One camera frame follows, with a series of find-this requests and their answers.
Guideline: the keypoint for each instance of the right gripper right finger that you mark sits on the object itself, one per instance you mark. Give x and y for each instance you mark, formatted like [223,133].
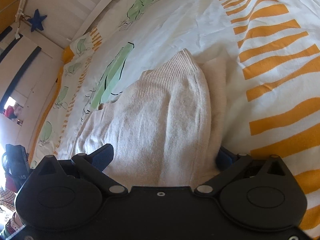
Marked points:
[230,166]

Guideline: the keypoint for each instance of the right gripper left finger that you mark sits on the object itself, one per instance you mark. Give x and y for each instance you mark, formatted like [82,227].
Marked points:
[91,166]

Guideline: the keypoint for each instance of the beige knit sweater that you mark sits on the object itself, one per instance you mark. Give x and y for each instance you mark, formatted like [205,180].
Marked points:
[166,128]

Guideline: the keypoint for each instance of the white leaf-print duvet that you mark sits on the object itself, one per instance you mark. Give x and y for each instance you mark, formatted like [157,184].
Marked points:
[269,48]

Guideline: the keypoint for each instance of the blue star decoration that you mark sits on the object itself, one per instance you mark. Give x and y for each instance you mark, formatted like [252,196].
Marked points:
[36,21]

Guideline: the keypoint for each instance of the white wooden bed frame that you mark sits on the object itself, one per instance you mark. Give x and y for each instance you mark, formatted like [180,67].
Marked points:
[30,61]

